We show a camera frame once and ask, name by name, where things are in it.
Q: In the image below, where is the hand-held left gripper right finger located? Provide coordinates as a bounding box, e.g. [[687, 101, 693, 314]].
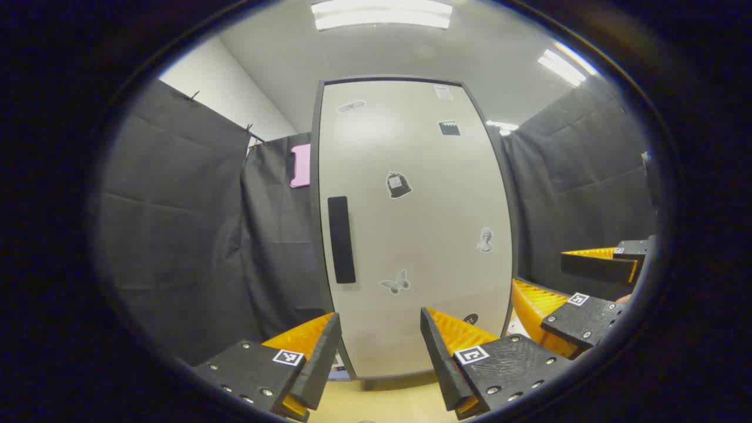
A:
[[420, 307, 573, 421]]

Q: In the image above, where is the long ceiling light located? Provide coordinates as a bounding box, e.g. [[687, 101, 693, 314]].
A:
[[537, 41, 601, 88]]

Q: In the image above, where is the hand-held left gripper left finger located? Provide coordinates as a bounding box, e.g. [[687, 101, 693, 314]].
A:
[[194, 313, 343, 422]]

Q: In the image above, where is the black cabinet door handle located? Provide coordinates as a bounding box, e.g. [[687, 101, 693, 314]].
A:
[[327, 196, 357, 285]]

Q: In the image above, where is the printed booklet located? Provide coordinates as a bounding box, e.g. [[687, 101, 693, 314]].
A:
[[329, 352, 353, 382]]

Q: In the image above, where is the dark grey cabinet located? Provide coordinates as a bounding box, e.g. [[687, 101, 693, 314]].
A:
[[309, 75, 522, 391]]

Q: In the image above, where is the large ceiling light panel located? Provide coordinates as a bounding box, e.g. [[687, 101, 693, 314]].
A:
[[310, 0, 454, 31]]

